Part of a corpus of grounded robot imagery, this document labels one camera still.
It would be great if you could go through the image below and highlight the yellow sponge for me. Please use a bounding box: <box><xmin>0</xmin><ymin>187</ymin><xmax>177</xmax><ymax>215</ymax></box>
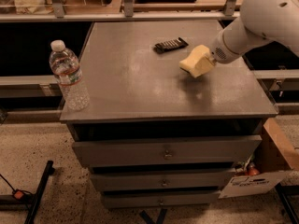
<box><xmin>179</xmin><ymin>45</ymin><xmax>209</xmax><ymax>75</ymax></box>

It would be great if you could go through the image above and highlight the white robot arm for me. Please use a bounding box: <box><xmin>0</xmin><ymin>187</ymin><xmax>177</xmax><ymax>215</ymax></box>
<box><xmin>180</xmin><ymin>0</ymin><xmax>299</xmax><ymax>77</ymax></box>

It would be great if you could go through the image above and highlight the grey drawer cabinet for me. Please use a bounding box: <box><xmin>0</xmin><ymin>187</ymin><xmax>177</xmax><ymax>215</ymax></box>
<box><xmin>61</xmin><ymin>21</ymin><xmax>277</xmax><ymax>197</ymax></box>

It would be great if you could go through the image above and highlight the top grey drawer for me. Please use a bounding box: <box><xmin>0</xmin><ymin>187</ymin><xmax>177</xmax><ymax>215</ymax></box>
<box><xmin>72</xmin><ymin>135</ymin><xmax>262</xmax><ymax>167</ymax></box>

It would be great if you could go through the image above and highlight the grey drawer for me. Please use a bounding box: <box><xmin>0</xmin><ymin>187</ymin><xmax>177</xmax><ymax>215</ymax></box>
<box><xmin>101</xmin><ymin>190</ymin><xmax>221</xmax><ymax>209</ymax></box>
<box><xmin>72</xmin><ymin>135</ymin><xmax>262</xmax><ymax>167</ymax></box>
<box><xmin>91</xmin><ymin>169</ymin><xmax>233</xmax><ymax>191</ymax></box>

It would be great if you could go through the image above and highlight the middle grey drawer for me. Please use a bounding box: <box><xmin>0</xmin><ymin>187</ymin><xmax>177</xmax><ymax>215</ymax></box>
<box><xmin>91</xmin><ymin>169</ymin><xmax>233</xmax><ymax>191</ymax></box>

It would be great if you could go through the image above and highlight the cardboard box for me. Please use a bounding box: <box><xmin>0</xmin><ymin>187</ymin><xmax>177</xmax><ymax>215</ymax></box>
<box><xmin>220</xmin><ymin>119</ymin><xmax>299</xmax><ymax>199</ymax></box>

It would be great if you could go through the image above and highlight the clear plastic water bottle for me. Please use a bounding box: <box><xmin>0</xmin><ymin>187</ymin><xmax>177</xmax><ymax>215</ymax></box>
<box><xmin>49</xmin><ymin>40</ymin><xmax>90</xmax><ymax>111</ymax></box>

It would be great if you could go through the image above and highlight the bottom grey drawer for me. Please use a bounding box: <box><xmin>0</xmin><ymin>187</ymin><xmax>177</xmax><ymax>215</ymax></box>
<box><xmin>101</xmin><ymin>190</ymin><xmax>221</xmax><ymax>209</ymax></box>

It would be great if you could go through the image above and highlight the black metal stand leg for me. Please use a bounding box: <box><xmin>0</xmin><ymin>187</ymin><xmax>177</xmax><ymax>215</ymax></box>
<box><xmin>24</xmin><ymin>161</ymin><xmax>55</xmax><ymax>224</ymax></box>

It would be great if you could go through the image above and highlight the metal railing frame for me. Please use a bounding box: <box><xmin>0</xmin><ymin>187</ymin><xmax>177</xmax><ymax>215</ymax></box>
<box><xmin>0</xmin><ymin>0</ymin><xmax>243</xmax><ymax>22</ymax></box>

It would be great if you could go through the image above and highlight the orange cable clip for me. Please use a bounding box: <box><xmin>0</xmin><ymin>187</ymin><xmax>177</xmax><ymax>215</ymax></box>
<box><xmin>12</xmin><ymin>189</ymin><xmax>24</xmax><ymax>200</ymax></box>

